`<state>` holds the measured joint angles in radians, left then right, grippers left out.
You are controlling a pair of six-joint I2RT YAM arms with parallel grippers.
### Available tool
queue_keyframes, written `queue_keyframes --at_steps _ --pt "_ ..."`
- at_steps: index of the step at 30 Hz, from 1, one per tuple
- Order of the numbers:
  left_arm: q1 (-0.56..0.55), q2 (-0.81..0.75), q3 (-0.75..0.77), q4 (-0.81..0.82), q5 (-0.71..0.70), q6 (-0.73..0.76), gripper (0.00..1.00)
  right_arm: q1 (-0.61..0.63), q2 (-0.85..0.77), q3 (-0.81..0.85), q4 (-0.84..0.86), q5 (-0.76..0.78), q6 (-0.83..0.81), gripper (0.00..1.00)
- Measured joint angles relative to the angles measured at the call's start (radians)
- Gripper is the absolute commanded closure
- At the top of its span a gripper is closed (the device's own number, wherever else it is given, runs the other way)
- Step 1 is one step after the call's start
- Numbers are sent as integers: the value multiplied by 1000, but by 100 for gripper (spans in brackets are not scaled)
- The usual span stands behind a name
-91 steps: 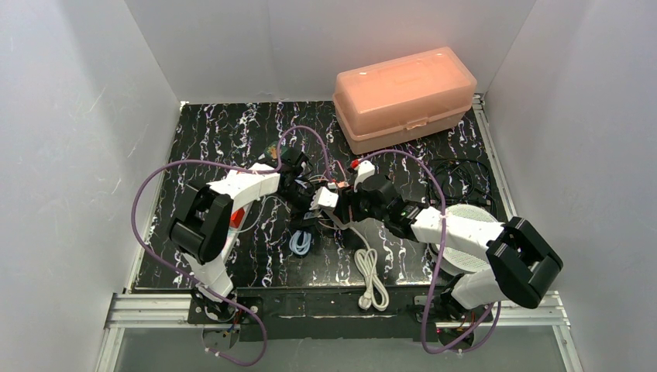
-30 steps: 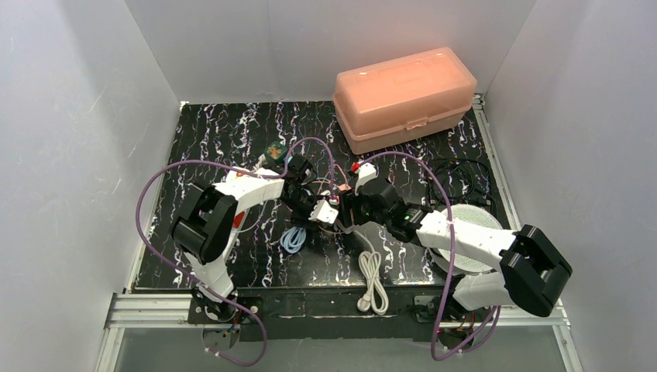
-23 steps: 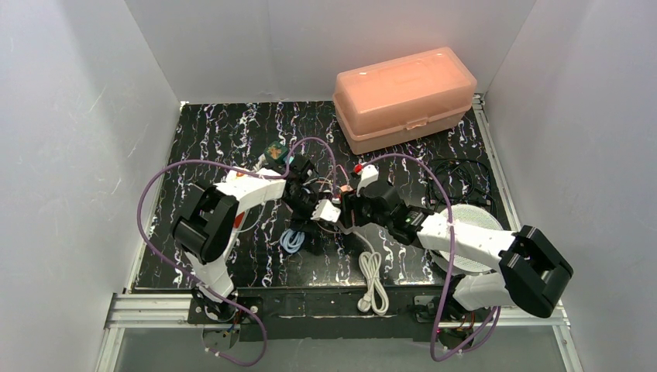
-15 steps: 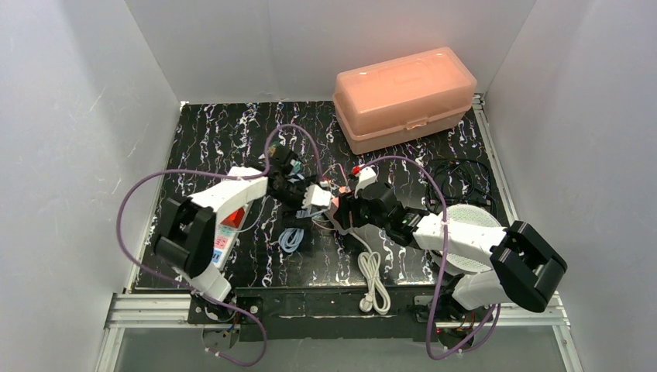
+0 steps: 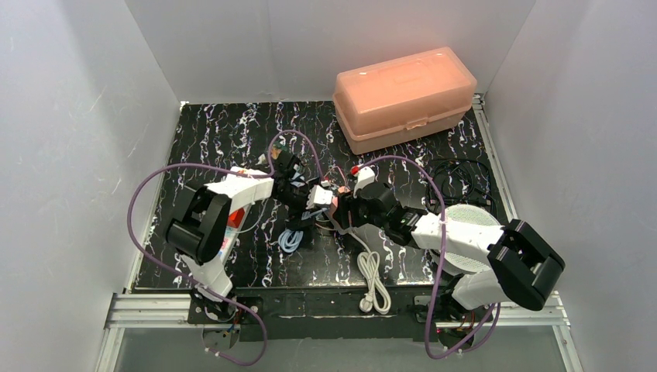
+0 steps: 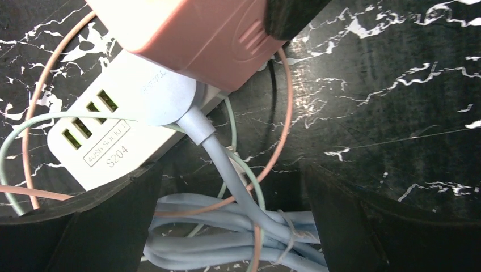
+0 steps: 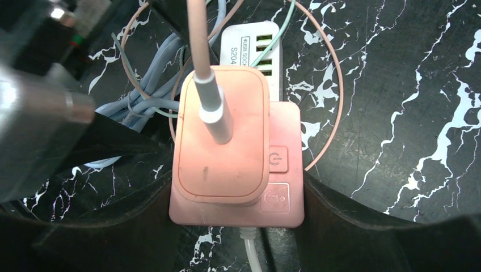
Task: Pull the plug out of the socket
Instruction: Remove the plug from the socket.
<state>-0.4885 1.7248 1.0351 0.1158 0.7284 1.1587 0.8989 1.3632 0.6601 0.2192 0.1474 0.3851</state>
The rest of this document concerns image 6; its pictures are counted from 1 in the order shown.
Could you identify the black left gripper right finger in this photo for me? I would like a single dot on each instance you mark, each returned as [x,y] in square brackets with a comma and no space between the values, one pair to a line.
[361,230]

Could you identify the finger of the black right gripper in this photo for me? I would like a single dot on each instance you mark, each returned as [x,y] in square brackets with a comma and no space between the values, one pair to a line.
[285,19]

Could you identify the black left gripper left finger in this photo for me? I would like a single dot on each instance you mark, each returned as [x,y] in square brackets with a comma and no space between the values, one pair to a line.
[104,229]

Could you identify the small white usb socket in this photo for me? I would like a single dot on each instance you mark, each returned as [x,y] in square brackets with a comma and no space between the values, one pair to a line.
[101,141]

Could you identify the pink power adapter plug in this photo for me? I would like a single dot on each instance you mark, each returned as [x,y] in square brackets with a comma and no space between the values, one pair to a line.
[222,43]

